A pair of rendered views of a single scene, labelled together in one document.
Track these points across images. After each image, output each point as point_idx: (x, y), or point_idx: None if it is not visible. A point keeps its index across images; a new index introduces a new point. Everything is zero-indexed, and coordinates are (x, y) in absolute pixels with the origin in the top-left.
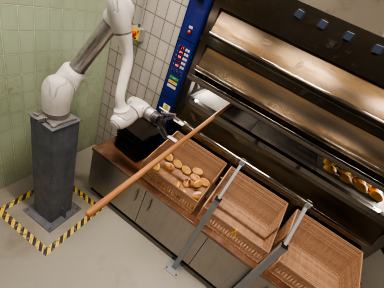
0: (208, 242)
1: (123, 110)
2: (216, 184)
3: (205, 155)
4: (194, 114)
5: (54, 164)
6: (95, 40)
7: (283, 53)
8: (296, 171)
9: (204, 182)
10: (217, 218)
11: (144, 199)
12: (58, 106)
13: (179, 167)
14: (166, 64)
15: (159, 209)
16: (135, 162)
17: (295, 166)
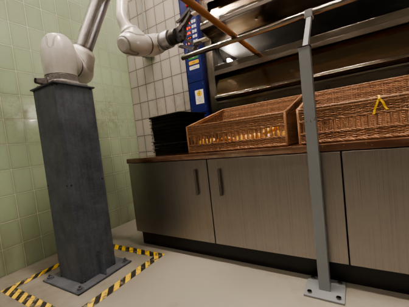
0: (347, 162)
1: (128, 25)
2: None
3: (269, 107)
4: (230, 78)
5: (66, 145)
6: (92, 4)
7: None
8: (402, 21)
9: None
10: (332, 108)
11: (210, 179)
12: (58, 57)
13: None
14: (181, 55)
15: (237, 176)
16: (183, 153)
17: (394, 16)
